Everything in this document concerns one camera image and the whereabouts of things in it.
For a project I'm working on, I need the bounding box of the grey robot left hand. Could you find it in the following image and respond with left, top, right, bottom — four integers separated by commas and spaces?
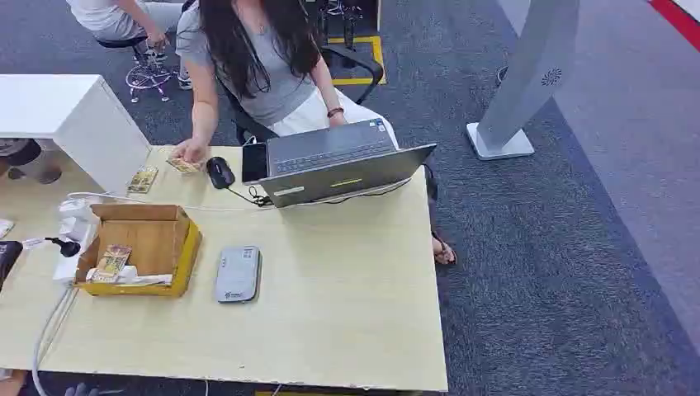
64, 381, 101, 396

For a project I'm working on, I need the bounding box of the person's right hand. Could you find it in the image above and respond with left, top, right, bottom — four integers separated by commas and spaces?
170, 137, 210, 164

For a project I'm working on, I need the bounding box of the printed yellow card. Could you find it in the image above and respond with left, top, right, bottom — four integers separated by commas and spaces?
166, 157, 204, 176
126, 166, 160, 195

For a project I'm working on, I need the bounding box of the black computer mouse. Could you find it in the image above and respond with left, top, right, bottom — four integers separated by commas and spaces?
205, 156, 237, 191

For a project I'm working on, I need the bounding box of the grey laptop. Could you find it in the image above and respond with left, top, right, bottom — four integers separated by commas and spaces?
255, 117, 438, 210

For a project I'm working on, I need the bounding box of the black smartphone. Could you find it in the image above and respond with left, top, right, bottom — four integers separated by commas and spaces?
241, 142, 270, 185

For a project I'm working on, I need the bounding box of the person in grey top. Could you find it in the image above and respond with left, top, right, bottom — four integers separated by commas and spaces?
174, 0, 457, 266

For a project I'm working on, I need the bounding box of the black stool with chrome base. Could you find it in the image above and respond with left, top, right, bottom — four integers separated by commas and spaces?
96, 35, 177, 104

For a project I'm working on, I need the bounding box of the wooden card box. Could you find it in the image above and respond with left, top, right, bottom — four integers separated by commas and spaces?
73, 203, 203, 299

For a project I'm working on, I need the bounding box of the black equipment rack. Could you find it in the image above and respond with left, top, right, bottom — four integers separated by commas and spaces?
304, 0, 382, 40

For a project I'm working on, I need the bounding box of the white cabinet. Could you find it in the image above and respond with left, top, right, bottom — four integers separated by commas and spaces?
0, 73, 153, 196

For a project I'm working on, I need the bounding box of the white paper sheet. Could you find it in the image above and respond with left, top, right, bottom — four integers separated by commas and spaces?
85, 265, 174, 287

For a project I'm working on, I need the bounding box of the stack of printed cards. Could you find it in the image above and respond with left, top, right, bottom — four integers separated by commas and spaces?
89, 244, 134, 285

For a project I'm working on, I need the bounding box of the grey flat card reader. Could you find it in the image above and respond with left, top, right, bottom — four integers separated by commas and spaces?
213, 245, 263, 305

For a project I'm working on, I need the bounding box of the white power strip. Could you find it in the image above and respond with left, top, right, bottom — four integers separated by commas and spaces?
52, 197, 103, 285

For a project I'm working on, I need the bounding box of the black power plug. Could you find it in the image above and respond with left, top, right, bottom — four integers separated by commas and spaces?
44, 236, 83, 259

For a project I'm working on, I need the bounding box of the black device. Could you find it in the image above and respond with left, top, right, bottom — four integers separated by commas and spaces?
0, 240, 25, 292

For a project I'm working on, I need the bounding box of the person in white top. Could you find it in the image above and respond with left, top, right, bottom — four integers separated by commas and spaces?
65, 0, 193, 92

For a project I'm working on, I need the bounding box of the black shoe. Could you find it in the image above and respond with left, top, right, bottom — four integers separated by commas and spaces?
0, 139, 63, 186

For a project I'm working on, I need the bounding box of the brown sandal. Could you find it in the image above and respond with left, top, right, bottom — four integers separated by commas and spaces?
431, 231, 458, 266

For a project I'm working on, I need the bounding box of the grey floor stand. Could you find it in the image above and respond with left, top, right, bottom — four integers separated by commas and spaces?
466, 0, 581, 162

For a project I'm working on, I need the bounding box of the thin white cable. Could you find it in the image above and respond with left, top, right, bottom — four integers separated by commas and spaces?
65, 177, 412, 213

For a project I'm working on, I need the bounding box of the thick white power cable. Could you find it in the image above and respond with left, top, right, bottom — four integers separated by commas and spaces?
31, 286, 78, 396

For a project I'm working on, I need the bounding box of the black mouse cable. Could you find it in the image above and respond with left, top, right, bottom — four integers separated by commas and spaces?
226, 185, 275, 208

